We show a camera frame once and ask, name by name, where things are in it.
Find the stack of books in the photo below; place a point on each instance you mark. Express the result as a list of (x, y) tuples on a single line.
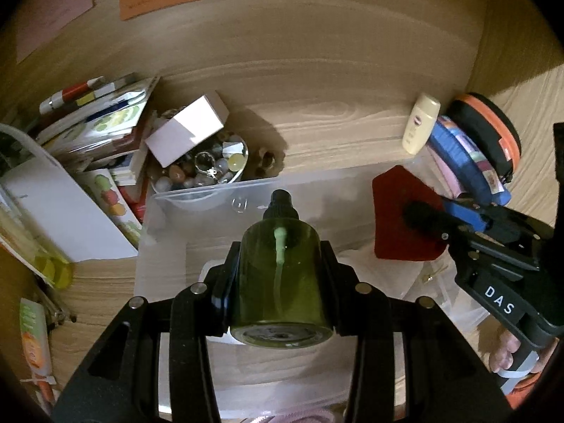
[(105, 132)]

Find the cream lotion bottle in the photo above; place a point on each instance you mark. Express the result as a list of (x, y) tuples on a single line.
[(421, 125)]

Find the wooden desktop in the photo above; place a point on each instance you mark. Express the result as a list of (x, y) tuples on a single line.
[(335, 114)]

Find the white cardboard box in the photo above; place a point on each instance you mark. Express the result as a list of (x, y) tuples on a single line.
[(187, 130)]

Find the orange and black round case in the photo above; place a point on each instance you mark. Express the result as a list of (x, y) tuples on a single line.
[(484, 127)]

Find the pink flat pouch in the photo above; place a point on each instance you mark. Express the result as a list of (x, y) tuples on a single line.
[(445, 172)]

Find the red felt cloth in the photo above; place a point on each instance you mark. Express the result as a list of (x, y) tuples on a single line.
[(396, 211)]

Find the blue zip pouch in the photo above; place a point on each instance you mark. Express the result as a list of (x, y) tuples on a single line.
[(462, 158)]

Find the pink paper note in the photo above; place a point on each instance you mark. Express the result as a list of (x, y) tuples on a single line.
[(48, 4)]

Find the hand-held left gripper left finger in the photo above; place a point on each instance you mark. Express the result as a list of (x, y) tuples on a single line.
[(232, 273)]

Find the yellow green plastic bottle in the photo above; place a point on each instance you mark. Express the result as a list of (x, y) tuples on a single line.
[(48, 264)]

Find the fruit printed card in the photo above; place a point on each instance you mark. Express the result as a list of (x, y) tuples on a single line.
[(116, 205)]

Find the metal nail clipper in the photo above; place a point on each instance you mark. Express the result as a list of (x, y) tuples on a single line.
[(57, 306)]

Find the red small box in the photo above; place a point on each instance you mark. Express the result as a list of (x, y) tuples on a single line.
[(137, 198)]

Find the green glass pump bottle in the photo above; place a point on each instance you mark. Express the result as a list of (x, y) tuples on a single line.
[(282, 282)]

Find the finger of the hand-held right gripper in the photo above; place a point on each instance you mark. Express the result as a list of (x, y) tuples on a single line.
[(425, 219), (462, 212)]

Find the white bowl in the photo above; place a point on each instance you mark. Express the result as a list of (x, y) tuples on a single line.
[(198, 196)]

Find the clear plastic storage bin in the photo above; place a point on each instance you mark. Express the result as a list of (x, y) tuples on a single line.
[(198, 229)]

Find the white paper sheet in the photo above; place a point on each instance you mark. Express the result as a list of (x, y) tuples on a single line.
[(57, 211)]

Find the orange stick with white tag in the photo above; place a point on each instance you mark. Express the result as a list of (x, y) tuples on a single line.
[(45, 392)]

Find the person's right hand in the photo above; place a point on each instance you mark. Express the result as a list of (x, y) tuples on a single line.
[(506, 352)]

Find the red and white pen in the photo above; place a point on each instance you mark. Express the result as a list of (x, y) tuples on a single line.
[(70, 94)]

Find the orange and green tube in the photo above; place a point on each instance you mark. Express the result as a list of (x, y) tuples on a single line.
[(37, 335)]

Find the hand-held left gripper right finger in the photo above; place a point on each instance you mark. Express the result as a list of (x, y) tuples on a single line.
[(330, 273)]

